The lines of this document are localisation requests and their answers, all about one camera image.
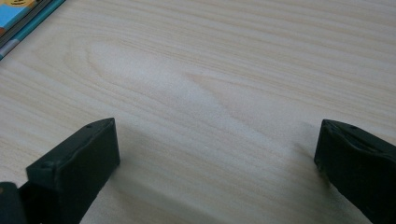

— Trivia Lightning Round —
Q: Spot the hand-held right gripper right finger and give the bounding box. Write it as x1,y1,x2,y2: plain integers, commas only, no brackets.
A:
313,119,396,224

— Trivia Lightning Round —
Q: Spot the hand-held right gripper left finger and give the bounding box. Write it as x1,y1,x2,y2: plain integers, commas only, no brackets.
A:
18,117,121,224

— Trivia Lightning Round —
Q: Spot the colourful picture book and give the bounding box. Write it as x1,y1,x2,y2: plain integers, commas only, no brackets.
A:
0,0,67,61

